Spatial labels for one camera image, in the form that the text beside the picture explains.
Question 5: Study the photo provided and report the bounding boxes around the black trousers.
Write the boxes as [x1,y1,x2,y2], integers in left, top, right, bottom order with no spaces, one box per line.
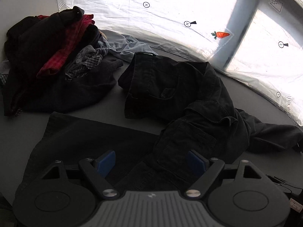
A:
[15,53,302,195]

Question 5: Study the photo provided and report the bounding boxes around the grey plaid garment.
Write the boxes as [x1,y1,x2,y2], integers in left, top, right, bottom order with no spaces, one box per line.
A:
[65,45,108,80]

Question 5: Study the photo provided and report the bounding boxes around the red checked garment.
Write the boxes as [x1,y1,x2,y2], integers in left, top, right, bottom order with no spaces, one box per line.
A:
[37,14,95,75]

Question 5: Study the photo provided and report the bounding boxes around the light blue grey shirt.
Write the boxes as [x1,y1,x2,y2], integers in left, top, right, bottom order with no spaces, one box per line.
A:
[99,30,158,63]

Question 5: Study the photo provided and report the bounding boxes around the black garment in pile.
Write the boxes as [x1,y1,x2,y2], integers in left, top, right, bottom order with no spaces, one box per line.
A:
[1,6,123,118]

